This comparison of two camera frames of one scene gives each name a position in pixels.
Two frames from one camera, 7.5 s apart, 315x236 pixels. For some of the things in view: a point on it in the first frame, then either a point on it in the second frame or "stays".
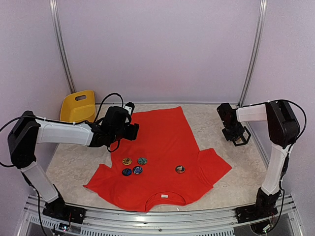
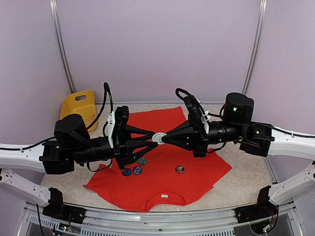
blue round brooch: [126, 172] stays
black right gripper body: [234, 131] → [201, 138]
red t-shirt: [163, 159] stays
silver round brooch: [180, 169] stays
